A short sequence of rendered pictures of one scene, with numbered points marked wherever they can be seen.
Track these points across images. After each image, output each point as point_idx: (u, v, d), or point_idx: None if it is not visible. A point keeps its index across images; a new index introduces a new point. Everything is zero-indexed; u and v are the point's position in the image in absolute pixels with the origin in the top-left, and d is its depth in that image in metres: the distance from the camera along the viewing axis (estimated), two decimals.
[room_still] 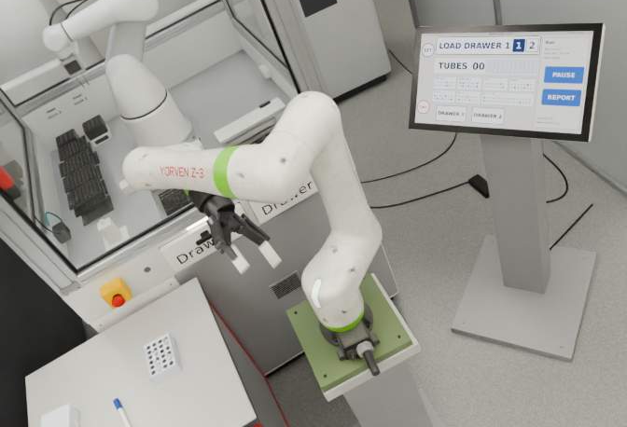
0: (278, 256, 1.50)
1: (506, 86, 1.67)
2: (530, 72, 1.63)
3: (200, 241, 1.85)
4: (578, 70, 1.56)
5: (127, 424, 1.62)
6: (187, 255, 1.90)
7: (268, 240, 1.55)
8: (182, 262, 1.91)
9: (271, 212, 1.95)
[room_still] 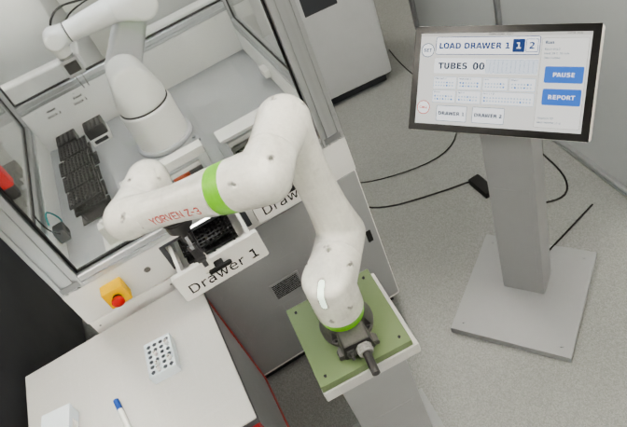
0: (204, 270, 1.75)
1: (506, 86, 1.67)
2: (530, 72, 1.63)
3: (214, 269, 1.74)
4: (578, 70, 1.56)
5: (127, 424, 1.62)
6: (199, 284, 1.79)
7: (201, 262, 1.68)
8: (194, 292, 1.80)
9: (271, 212, 1.95)
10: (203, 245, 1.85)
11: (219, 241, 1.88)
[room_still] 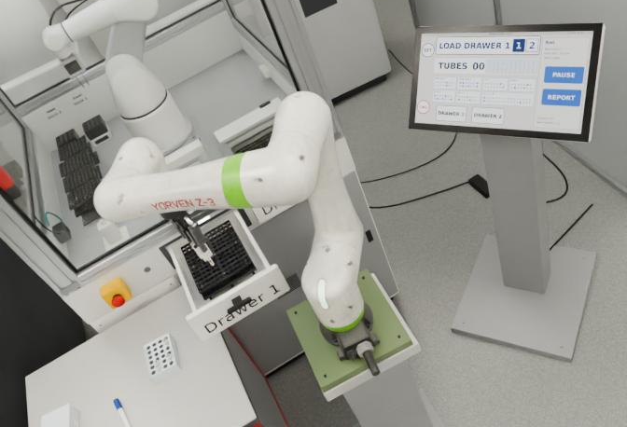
0: (202, 258, 1.66)
1: (506, 86, 1.67)
2: (530, 72, 1.63)
3: (232, 309, 1.61)
4: (578, 70, 1.56)
5: (127, 424, 1.62)
6: (215, 323, 1.66)
7: (202, 244, 1.61)
8: (210, 331, 1.67)
9: (271, 212, 1.95)
10: (220, 280, 1.72)
11: (236, 274, 1.76)
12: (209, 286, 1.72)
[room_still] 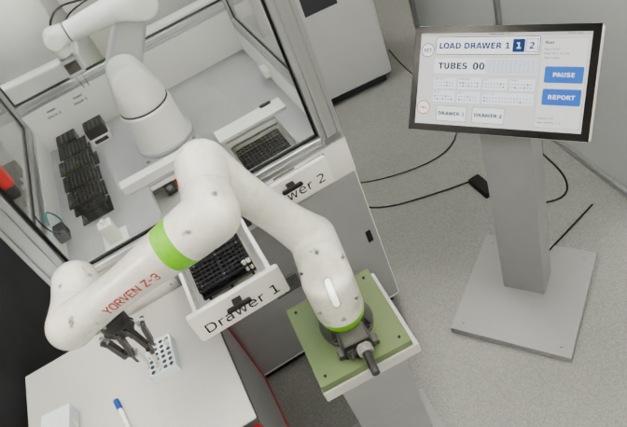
0: (155, 361, 1.65)
1: (506, 86, 1.67)
2: (530, 72, 1.63)
3: (232, 309, 1.61)
4: (578, 70, 1.56)
5: (127, 424, 1.62)
6: (215, 323, 1.66)
7: (154, 340, 1.62)
8: (210, 331, 1.67)
9: None
10: (220, 280, 1.72)
11: (236, 274, 1.76)
12: (209, 286, 1.72)
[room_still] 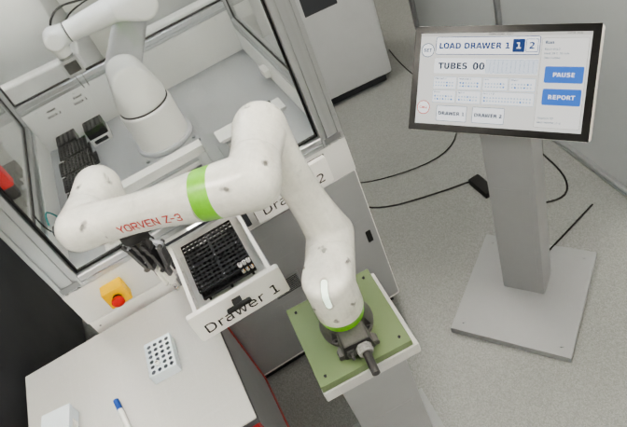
0: (170, 282, 1.64)
1: (506, 86, 1.67)
2: (530, 72, 1.63)
3: (232, 309, 1.61)
4: (578, 70, 1.56)
5: (127, 424, 1.62)
6: (215, 323, 1.66)
7: (170, 265, 1.60)
8: (210, 331, 1.67)
9: (271, 212, 1.95)
10: (220, 280, 1.72)
11: (236, 274, 1.76)
12: (209, 286, 1.72)
